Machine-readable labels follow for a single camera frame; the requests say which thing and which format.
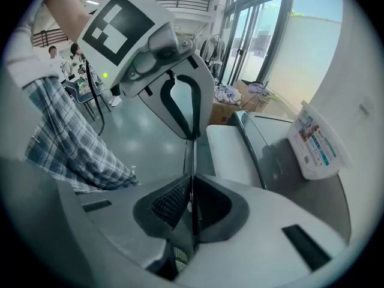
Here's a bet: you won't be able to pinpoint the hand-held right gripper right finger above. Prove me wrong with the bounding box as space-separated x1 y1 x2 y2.
176 174 352 288

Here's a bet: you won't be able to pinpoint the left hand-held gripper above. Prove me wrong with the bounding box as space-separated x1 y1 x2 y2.
76 0 196 140

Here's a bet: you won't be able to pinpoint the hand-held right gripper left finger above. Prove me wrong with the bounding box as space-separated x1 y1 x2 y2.
56 174 193 270

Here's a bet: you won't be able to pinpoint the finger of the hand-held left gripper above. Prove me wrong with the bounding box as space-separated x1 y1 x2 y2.
176 54 215 138

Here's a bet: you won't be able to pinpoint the white pull-out drawer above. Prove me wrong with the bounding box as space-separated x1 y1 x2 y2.
183 124 268 191

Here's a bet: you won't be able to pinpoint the person's left forearm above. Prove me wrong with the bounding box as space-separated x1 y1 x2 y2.
44 0 94 45

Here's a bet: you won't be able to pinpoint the pile of pastel clothes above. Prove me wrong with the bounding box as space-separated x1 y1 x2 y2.
213 83 242 104

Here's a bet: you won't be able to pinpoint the low brown cardboard box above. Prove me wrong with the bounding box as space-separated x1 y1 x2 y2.
208 99 244 126

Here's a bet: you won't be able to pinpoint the clothes rack with garments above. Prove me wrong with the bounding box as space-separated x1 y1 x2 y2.
199 33 227 77

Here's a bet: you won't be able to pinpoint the tall brown cardboard box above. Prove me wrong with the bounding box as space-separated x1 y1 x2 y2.
233 79 271 112

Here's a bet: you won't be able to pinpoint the blue chair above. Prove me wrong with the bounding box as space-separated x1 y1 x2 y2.
64 79 112 121

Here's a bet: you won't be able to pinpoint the black washing machine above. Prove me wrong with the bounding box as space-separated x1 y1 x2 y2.
233 110 352 242

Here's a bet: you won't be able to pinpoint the glass door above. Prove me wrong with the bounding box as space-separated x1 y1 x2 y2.
218 0 293 86

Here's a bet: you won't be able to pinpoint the person's plaid skirt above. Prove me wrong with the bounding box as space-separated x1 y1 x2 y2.
22 78 140 193

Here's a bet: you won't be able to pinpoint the white plastic lidded container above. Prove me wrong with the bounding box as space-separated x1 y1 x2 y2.
286 100 352 181

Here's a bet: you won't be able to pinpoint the person's pink shirt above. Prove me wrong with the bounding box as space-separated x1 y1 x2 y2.
4 0 61 87

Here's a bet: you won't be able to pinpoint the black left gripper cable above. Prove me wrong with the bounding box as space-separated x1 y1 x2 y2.
85 57 106 136

